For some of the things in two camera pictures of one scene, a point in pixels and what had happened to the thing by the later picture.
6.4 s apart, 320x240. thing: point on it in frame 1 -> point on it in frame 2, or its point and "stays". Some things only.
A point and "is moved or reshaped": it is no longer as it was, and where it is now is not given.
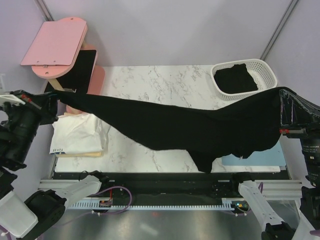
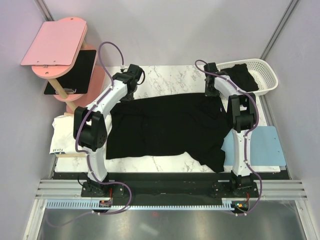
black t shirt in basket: [234, 79] stays
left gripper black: [47, 103] -> [129, 98]
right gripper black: [298, 110] -> [210, 94]
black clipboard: [80, 78] stays
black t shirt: [247, 128] is moved or reshaped
